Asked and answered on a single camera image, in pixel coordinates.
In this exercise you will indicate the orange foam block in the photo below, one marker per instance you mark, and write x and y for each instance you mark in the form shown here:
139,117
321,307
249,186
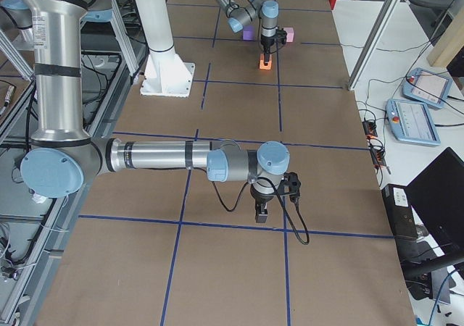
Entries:
264,66

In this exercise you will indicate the purple foam block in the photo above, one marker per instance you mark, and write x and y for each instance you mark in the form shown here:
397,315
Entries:
248,33

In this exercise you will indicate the pink foam block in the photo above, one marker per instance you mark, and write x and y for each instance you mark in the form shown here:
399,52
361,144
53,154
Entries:
289,34

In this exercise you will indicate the orange black power strip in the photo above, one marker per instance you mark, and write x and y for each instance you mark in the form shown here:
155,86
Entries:
376,146

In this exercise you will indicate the black computer box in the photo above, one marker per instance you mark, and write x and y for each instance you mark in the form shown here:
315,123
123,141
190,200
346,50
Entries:
399,212

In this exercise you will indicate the lower teach pendant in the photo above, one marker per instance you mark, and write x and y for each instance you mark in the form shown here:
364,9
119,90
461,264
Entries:
411,122

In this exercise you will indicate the teach pendant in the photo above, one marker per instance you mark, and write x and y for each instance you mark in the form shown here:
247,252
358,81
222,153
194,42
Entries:
411,122
426,86

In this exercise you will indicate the upper teach pendant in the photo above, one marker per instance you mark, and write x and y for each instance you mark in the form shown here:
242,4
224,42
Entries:
426,86

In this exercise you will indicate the black monitor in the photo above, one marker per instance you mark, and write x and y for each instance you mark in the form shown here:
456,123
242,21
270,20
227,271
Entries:
436,195

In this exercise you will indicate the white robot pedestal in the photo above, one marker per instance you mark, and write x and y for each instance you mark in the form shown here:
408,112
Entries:
165,74

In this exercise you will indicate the aluminium frame post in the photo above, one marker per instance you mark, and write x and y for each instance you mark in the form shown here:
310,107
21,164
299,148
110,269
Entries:
371,43

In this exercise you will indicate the aluminium frame table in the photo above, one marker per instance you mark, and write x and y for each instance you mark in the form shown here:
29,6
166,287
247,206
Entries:
34,229

